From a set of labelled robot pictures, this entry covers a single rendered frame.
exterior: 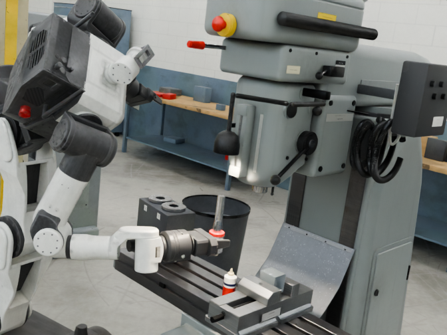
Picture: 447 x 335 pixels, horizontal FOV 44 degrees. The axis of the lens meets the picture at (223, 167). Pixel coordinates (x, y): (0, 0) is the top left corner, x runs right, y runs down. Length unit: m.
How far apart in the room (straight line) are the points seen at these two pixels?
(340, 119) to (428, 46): 4.33
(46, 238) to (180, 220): 0.62
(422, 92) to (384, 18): 4.69
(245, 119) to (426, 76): 0.51
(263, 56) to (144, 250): 0.62
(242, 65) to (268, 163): 0.29
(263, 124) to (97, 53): 0.51
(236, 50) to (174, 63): 6.83
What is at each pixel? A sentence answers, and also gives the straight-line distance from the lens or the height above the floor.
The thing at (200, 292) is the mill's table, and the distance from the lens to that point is 1.88.
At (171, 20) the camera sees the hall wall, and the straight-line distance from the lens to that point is 8.54.
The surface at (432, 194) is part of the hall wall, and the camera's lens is 6.06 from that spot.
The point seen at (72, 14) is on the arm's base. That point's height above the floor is 1.74.
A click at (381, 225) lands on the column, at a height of 1.15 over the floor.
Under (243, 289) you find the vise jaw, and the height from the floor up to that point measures 0.99.
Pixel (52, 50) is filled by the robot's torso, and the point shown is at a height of 1.64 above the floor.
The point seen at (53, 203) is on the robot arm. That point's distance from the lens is 1.55.
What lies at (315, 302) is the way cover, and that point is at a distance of 2.00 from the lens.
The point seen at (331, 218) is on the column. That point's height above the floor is 1.15.
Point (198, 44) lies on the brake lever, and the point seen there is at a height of 1.70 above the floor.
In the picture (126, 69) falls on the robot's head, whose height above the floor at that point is 1.62.
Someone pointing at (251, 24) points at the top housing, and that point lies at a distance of 1.46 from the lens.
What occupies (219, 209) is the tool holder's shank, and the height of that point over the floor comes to 1.24.
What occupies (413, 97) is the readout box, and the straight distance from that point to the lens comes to 1.67.
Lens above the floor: 1.72
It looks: 13 degrees down
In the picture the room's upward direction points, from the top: 7 degrees clockwise
